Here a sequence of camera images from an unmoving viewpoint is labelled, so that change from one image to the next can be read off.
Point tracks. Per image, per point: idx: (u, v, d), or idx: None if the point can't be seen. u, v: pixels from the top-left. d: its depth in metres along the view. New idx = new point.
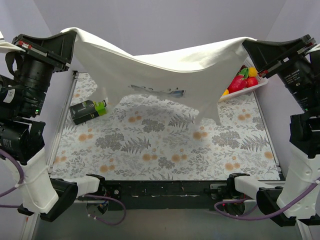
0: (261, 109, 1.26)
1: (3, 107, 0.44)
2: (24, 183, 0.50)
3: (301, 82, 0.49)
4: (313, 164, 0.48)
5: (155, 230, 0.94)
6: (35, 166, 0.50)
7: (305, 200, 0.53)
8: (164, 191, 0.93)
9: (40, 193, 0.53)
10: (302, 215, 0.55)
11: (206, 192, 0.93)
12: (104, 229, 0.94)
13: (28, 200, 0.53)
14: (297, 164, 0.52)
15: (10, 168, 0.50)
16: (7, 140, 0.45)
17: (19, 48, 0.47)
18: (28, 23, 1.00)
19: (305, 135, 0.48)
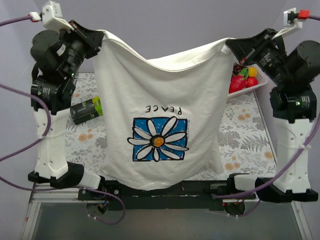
0: (261, 108, 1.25)
1: (53, 57, 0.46)
2: (47, 137, 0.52)
3: (273, 62, 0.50)
4: (295, 127, 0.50)
5: (155, 230, 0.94)
6: (60, 121, 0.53)
7: (296, 168, 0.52)
8: (164, 191, 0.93)
9: (57, 152, 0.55)
10: (296, 188, 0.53)
11: (206, 192, 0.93)
12: (104, 229, 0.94)
13: (44, 159, 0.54)
14: (282, 134, 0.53)
15: (38, 121, 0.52)
16: (46, 90, 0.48)
17: (69, 26, 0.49)
18: (28, 24, 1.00)
19: (282, 104, 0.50)
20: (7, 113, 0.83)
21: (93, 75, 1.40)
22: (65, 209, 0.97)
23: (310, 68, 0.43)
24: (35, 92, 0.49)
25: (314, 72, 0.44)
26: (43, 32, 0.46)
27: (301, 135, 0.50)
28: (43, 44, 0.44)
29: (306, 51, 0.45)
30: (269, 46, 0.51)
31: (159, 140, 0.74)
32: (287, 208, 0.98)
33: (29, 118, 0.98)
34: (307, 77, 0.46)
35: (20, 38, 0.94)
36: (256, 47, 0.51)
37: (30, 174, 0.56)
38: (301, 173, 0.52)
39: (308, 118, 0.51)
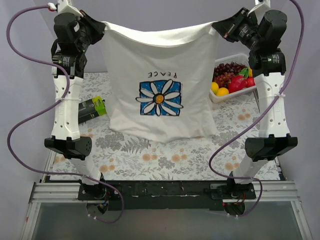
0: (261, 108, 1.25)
1: (71, 32, 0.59)
2: (65, 100, 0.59)
3: (249, 32, 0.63)
4: (270, 80, 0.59)
5: (155, 230, 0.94)
6: (76, 87, 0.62)
7: (276, 114, 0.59)
8: (164, 191, 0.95)
9: (73, 115, 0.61)
10: (278, 133, 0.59)
11: (206, 192, 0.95)
12: (104, 229, 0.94)
13: (61, 121, 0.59)
14: (261, 89, 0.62)
15: (57, 87, 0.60)
16: (65, 59, 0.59)
17: (80, 14, 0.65)
18: (28, 25, 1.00)
19: (257, 63, 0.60)
20: (7, 115, 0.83)
21: (93, 74, 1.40)
22: (65, 209, 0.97)
23: (274, 28, 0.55)
24: (56, 61, 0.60)
25: (279, 32, 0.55)
26: (62, 13, 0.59)
27: (276, 86, 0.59)
28: (64, 21, 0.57)
29: (271, 16, 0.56)
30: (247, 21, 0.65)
31: (159, 98, 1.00)
32: (287, 209, 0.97)
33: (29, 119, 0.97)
34: (275, 38, 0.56)
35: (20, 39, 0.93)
36: (237, 22, 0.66)
37: (46, 141, 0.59)
38: (280, 118, 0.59)
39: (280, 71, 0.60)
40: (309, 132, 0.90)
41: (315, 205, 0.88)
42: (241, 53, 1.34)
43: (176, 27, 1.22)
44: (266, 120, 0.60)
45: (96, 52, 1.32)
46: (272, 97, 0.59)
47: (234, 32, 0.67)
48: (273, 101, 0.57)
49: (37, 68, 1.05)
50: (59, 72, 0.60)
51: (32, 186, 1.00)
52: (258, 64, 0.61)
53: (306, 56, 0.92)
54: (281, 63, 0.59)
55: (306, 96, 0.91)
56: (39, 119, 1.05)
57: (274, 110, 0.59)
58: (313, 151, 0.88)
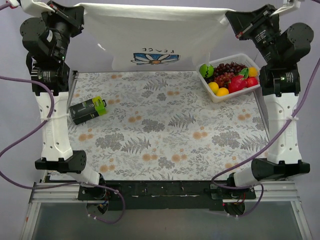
0: (261, 109, 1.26)
1: (45, 44, 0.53)
2: (51, 119, 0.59)
3: (266, 39, 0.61)
4: (282, 102, 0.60)
5: (155, 230, 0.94)
6: (62, 103, 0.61)
7: (287, 139, 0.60)
8: (164, 191, 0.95)
9: (61, 134, 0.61)
10: (289, 158, 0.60)
11: (206, 192, 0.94)
12: (104, 229, 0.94)
13: (51, 141, 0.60)
14: (272, 110, 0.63)
15: (41, 105, 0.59)
16: (46, 74, 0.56)
17: (50, 9, 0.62)
18: None
19: (269, 81, 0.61)
20: (6, 117, 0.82)
21: (93, 74, 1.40)
22: (65, 209, 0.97)
23: (296, 50, 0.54)
24: (36, 77, 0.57)
25: (298, 54, 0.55)
26: (28, 21, 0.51)
27: (288, 107, 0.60)
28: (33, 34, 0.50)
29: (294, 34, 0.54)
30: (266, 23, 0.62)
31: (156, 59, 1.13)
32: (287, 209, 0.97)
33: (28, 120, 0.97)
34: (293, 58, 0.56)
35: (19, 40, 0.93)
36: (256, 23, 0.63)
37: (38, 161, 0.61)
38: (292, 144, 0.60)
39: (293, 92, 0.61)
40: (309, 133, 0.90)
41: (315, 205, 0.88)
42: (241, 53, 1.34)
43: None
44: (277, 144, 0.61)
45: (95, 52, 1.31)
46: (284, 120, 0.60)
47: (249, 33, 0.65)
48: (285, 124, 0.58)
49: None
50: (39, 89, 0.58)
51: (32, 186, 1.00)
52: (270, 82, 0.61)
53: (307, 57, 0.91)
54: (294, 82, 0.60)
55: (306, 97, 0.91)
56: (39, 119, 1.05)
57: (285, 135, 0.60)
58: (314, 152, 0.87)
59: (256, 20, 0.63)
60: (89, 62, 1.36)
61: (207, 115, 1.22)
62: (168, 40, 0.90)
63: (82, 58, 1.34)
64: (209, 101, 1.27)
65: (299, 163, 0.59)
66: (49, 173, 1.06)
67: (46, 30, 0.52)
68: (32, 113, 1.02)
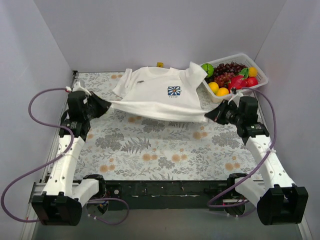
0: (261, 108, 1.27)
1: (81, 103, 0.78)
2: (66, 154, 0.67)
3: (232, 113, 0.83)
4: (258, 139, 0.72)
5: (155, 230, 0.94)
6: (77, 148, 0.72)
7: (274, 167, 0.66)
8: (164, 191, 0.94)
9: (69, 171, 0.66)
10: (283, 183, 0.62)
11: (206, 192, 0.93)
12: (105, 228, 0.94)
13: (58, 176, 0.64)
14: (254, 150, 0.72)
15: (61, 143, 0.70)
16: (74, 124, 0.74)
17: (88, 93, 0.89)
18: (27, 25, 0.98)
19: (244, 132, 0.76)
20: (6, 116, 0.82)
21: (93, 75, 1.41)
22: None
23: (250, 104, 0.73)
24: (65, 125, 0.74)
25: (254, 108, 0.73)
26: (74, 92, 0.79)
27: (265, 144, 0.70)
28: (77, 95, 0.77)
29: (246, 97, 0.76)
30: (229, 108, 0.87)
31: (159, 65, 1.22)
32: None
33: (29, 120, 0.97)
34: (252, 112, 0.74)
35: (20, 40, 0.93)
36: (221, 109, 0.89)
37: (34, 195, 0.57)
38: (280, 170, 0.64)
39: (265, 134, 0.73)
40: (309, 135, 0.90)
41: (315, 205, 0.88)
42: (241, 53, 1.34)
43: (176, 27, 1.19)
44: (267, 173, 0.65)
45: (96, 52, 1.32)
46: (264, 152, 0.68)
47: (221, 116, 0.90)
48: (266, 153, 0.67)
49: (37, 69, 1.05)
50: (65, 132, 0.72)
51: (32, 186, 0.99)
52: (245, 133, 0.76)
53: (309, 58, 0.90)
54: (264, 129, 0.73)
55: (308, 99, 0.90)
56: (40, 119, 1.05)
57: (270, 162, 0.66)
58: (313, 152, 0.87)
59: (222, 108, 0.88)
60: (89, 62, 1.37)
61: None
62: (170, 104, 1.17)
63: (82, 58, 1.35)
64: (209, 101, 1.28)
65: (293, 185, 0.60)
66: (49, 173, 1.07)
67: (84, 95, 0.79)
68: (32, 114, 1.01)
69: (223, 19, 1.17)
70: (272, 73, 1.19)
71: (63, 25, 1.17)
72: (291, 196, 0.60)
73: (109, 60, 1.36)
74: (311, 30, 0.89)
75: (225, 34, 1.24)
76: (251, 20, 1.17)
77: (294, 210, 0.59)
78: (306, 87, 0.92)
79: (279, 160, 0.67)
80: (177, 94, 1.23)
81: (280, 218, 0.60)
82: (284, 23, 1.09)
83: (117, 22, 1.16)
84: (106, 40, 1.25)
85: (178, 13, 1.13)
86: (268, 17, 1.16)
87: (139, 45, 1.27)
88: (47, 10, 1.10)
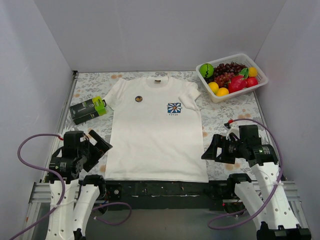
0: (260, 108, 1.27)
1: (77, 141, 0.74)
2: (60, 205, 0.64)
3: (236, 147, 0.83)
4: (266, 170, 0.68)
5: (156, 233, 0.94)
6: (71, 192, 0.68)
7: (279, 203, 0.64)
8: (164, 191, 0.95)
9: (68, 217, 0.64)
10: (287, 224, 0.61)
11: (206, 192, 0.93)
12: (106, 228, 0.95)
13: (56, 228, 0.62)
14: (259, 179, 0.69)
15: (53, 192, 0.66)
16: (63, 164, 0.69)
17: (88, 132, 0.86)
18: (27, 26, 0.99)
19: (251, 154, 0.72)
20: (6, 115, 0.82)
21: (93, 74, 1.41)
22: None
23: (249, 126, 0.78)
24: (54, 166, 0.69)
25: (254, 130, 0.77)
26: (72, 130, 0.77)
27: (272, 175, 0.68)
28: (75, 132, 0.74)
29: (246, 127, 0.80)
30: (230, 143, 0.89)
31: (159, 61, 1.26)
32: None
33: (28, 120, 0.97)
34: (254, 133, 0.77)
35: (19, 39, 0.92)
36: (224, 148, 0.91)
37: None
38: (285, 208, 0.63)
39: (273, 161, 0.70)
40: (310, 136, 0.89)
41: (315, 206, 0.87)
42: (241, 53, 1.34)
43: (176, 27, 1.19)
44: (272, 210, 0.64)
45: (96, 52, 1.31)
46: (271, 185, 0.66)
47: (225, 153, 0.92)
48: (273, 188, 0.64)
49: (38, 70, 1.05)
50: (54, 178, 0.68)
51: (32, 186, 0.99)
52: (252, 155, 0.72)
53: (310, 59, 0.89)
54: (272, 154, 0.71)
55: (310, 100, 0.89)
56: (39, 120, 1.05)
57: (277, 199, 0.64)
58: (313, 153, 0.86)
59: (214, 144, 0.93)
60: (89, 62, 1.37)
61: (207, 115, 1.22)
62: (170, 134, 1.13)
63: (82, 58, 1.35)
64: (209, 101, 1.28)
65: (297, 227, 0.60)
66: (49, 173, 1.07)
67: (82, 133, 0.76)
68: (33, 114, 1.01)
69: (223, 19, 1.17)
70: (273, 75, 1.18)
71: (62, 25, 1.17)
72: None
73: (109, 60, 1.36)
74: (312, 30, 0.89)
75: (225, 33, 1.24)
76: (251, 20, 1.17)
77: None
78: (306, 87, 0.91)
79: (285, 195, 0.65)
80: (177, 112, 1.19)
81: None
82: (284, 22, 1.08)
83: (116, 21, 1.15)
84: (105, 40, 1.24)
85: (178, 14, 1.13)
86: (268, 17, 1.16)
87: (139, 44, 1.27)
88: (47, 11, 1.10)
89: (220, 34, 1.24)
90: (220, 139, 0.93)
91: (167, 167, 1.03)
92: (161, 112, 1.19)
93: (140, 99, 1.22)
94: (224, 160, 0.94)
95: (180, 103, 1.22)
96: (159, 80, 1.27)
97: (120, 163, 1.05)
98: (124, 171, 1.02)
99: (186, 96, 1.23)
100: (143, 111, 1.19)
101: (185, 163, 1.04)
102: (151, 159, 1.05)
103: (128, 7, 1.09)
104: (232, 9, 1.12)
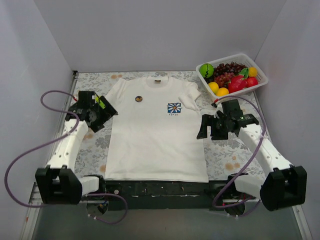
0: (260, 108, 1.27)
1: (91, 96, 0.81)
2: (71, 134, 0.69)
3: (221, 123, 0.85)
4: (250, 129, 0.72)
5: (156, 233, 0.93)
6: (80, 131, 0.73)
7: (269, 151, 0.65)
8: (164, 191, 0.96)
9: (74, 149, 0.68)
10: (281, 165, 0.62)
11: (206, 192, 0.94)
12: (105, 229, 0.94)
13: (62, 151, 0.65)
14: (248, 140, 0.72)
15: (67, 126, 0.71)
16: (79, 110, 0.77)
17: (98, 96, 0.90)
18: (27, 26, 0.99)
19: (235, 124, 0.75)
20: (6, 115, 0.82)
21: (93, 74, 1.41)
22: (65, 208, 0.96)
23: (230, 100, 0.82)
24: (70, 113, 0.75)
25: (235, 104, 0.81)
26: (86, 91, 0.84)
27: (257, 132, 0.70)
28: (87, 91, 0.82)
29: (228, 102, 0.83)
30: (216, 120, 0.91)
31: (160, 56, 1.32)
32: (287, 208, 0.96)
33: (28, 120, 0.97)
34: (235, 106, 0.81)
35: (19, 40, 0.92)
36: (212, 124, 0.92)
37: (39, 171, 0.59)
38: (275, 153, 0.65)
39: (255, 123, 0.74)
40: (309, 136, 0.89)
41: (315, 205, 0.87)
42: (241, 53, 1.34)
43: (176, 27, 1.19)
44: (264, 159, 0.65)
45: (96, 52, 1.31)
46: (257, 139, 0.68)
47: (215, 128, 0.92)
48: (260, 140, 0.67)
49: (37, 70, 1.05)
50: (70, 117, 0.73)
51: (32, 186, 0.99)
52: (235, 125, 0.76)
53: (310, 59, 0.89)
54: (253, 118, 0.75)
55: (310, 100, 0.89)
56: (39, 120, 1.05)
57: (266, 147, 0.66)
58: (313, 153, 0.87)
59: (203, 124, 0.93)
60: (89, 62, 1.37)
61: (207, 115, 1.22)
62: (170, 133, 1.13)
63: (82, 58, 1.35)
64: (209, 101, 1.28)
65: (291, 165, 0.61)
66: None
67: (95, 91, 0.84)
68: (33, 113, 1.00)
69: (223, 20, 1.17)
70: (272, 75, 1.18)
71: (62, 25, 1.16)
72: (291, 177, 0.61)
73: (109, 60, 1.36)
74: (312, 30, 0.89)
75: (225, 34, 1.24)
76: (251, 20, 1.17)
77: (296, 191, 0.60)
78: (306, 87, 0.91)
79: (272, 145, 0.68)
80: (177, 112, 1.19)
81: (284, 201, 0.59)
82: (284, 22, 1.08)
83: (116, 21, 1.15)
84: (105, 40, 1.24)
85: (178, 14, 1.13)
86: (268, 17, 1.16)
87: (139, 44, 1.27)
88: (47, 11, 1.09)
89: (220, 34, 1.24)
90: (209, 117, 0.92)
91: (167, 167, 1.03)
92: (161, 112, 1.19)
93: (140, 99, 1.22)
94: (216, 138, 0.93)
95: (180, 103, 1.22)
96: (159, 79, 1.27)
97: (120, 163, 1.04)
98: (124, 171, 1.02)
99: (186, 95, 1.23)
100: (143, 111, 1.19)
101: (185, 163, 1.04)
102: (151, 159, 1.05)
103: (128, 7, 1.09)
104: (232, 9, 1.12)
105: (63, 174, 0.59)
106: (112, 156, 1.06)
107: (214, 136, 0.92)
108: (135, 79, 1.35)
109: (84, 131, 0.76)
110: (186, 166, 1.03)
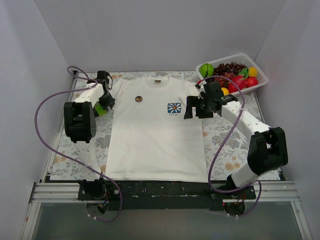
0: (261, 108, 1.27)
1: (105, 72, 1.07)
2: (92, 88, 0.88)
3: (205, 103, 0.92)
4: (230, 105, 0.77)
5: (155, 233, 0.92)
6: (99, 88, 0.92)
7: (249, 120, 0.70)
8: (164, 191, 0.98)
9: (91, 99, 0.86)
10: (260, 129, 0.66)
11: (206, 192, 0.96)
12: (104, 229, 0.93)
13: (84, 95, 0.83)
14: (230, 116, 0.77)
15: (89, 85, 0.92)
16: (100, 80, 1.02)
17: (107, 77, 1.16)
18: (27, 24, 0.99)
19: (217, 105, 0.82)
20: (6, 115, 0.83)
21: (93, 75, 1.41)
22: (64, 208, 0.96)
23: (212, 82, 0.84)
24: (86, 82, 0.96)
25: (216, 85, 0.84)
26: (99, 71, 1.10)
27: (237, 107, 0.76)
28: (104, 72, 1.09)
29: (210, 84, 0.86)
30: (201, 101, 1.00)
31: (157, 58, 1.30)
32: (287, 208, 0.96)
33: (28, 120, 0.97)
34: (217, 87, 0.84)
35: (20, 40, 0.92)
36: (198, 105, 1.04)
37: (67, 104, 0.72)
38: (255, 120, 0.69)
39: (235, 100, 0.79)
40: (309, 135, 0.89)
41: (316, 205, 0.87)
42: (241, 53, 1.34)
43: (176, 27, 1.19)
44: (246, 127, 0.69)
45: (96, 52, 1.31)
46: (237, 112, 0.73)
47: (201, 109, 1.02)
48: (239, 113, 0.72)
49: (37, 69, 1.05)
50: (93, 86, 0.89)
51: (32, 186, 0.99)
52: (217, 105, 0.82)
53: (310, 58, 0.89)
54: (232, 97, 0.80)
55: (310, 99, 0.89)
56: (39, 119, 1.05)
57: (246, 117, 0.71)
58: (314, 153, 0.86)
59: (189, 105, 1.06)
60: (89, 62, 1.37)
61: None
62: (170, 133, 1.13)
63: (82, 58, 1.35)
64: None
65: (270, 128, 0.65)
66: (49, 173, 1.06)
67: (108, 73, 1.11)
68: (33, 113, 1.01)
69: (223, 19, 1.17)
70: (272, 75, 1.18)
71: (62, 25, 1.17)
72: (271, 140, 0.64)
73: (109, 60, 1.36)
74: (312, 30, 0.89)
75: (225, 34, 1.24)
76: (251, 20, 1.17)
77: (279, 151, 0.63)
78: (306, 86, 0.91)
79: (252, 116, 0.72)
80: (177, 112, 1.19)
81: (268, 161, 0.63)
82: (284, 22, 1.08)
83: (116, 21, 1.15)
84: (105, 40, 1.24)
85: (178, 14, 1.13)
86: (267, 18, 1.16)
87: (139, 44, 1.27)
88: (47, 11, 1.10)
89: (220, 34, 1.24)
90: (193, 99, 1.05)
91: (167, 167, 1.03)
92: (161, 112, 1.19)
93: (140, 99, 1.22)
94: (201, 115, 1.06)
95: (180, 103, 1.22)
96: (159, 79, 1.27)
97: (120, 163, 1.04)
98: (124, 171, 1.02)
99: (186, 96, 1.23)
100: (143, 111, 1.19)
101: (185, 163, 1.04)
102: (151, 159, 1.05)
103: (128, 7, 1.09)
104: (232, 9, 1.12)
105: (85, 104, 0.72)
106: (111, 156, 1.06)
107: (201, 114, 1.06)
108: (135, 79, 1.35)
109: (100, 93, 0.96)
110: (186, 166, 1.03)
